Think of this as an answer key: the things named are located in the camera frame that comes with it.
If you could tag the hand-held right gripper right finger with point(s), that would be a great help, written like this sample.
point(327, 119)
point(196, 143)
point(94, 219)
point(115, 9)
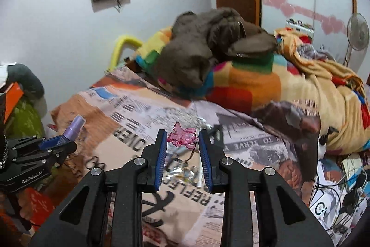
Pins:
point(203, 160)

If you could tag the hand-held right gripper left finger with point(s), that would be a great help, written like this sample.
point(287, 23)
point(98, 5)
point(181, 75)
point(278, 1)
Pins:
point(161, 160)

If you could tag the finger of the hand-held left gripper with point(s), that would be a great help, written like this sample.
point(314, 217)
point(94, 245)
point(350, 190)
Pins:
point(50, 142)
point(62, 150)

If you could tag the purple spray bottle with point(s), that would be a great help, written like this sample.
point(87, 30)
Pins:
point(73, 128)

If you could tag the pink plastic rabbit figure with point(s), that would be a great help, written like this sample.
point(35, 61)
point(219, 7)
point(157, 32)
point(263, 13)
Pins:
point(180, 135)

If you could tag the clear plastic wrapper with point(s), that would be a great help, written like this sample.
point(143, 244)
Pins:
point(182, 173)

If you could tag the red patterned bag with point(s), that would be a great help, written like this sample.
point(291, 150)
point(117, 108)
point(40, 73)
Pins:
point(37, 203)

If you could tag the newspaper print bedspread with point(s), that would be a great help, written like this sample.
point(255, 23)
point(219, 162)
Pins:
point(115, 108)

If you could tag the grey plush toy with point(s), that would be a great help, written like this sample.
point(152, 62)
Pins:
point(26, 76)

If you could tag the colourful patchwork blanket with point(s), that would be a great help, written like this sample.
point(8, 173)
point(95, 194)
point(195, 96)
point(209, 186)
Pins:
point(245, 82)

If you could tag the brown puffer jacket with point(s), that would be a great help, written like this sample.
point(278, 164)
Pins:
point(188, 56)

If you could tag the yellow padded tube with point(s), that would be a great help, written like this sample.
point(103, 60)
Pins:
point(121, 43)

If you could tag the white power strip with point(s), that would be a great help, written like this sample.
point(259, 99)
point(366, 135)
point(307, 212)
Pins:
point(352, 166)

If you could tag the white tray of small items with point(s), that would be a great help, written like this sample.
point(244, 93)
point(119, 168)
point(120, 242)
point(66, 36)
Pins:
point(300, 25)

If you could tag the white standing fan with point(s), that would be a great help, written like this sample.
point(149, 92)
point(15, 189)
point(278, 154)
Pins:
point(358, 30)

